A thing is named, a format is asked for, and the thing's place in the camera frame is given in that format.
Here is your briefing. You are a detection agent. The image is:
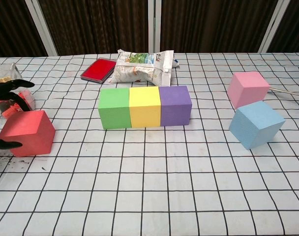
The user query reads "dark brown partition panel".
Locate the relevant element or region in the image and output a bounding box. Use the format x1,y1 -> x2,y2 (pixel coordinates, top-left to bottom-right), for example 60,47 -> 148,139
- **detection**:
0,0 -> 48,59
267,0 -> 299,54
38,0 -> 150,56
160,0 -> 279,54

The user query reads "pink foam cube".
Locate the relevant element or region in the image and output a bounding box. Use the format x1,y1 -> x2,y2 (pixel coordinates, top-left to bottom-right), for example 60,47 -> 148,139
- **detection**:
227,71 -> 270,109

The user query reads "purple foam cube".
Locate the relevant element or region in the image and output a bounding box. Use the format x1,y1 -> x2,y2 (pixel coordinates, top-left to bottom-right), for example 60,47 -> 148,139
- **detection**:
159,85 -> 193,127

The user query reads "green foam cube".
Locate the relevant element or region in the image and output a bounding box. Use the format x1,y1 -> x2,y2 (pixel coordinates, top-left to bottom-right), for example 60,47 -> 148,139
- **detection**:
98,88 -> 133,130

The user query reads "crumpled white snack bag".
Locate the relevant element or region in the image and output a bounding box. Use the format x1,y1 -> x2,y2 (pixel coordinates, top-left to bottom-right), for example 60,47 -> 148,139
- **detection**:
107,49 -> 175,88

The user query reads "red foam cube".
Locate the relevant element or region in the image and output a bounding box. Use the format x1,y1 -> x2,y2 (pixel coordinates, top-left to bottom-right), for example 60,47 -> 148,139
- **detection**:
0,110 -> 56,157

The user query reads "metal spoon black handle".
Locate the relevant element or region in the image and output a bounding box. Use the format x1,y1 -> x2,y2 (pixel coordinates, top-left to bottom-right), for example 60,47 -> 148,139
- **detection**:
267,87 -> 299,96

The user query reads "yellow foam cube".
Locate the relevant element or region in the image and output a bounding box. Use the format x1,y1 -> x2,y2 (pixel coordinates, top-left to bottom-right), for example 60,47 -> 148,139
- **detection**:
128,86 -> 162,128

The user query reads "red ink pad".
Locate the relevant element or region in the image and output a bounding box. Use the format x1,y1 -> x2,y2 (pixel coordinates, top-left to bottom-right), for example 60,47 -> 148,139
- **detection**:
80,58 -> 117,84

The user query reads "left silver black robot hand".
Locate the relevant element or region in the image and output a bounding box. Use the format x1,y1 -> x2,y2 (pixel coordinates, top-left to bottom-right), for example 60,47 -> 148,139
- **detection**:
0,79 -> 36,150

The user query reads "plastic bag of small items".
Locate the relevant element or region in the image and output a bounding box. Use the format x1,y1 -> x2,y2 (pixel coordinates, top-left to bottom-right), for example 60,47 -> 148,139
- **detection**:
0,62 -> 36,120

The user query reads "blue foam cube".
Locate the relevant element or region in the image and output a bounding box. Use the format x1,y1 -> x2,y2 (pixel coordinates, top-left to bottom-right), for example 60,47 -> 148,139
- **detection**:
228,100 -> 286,150

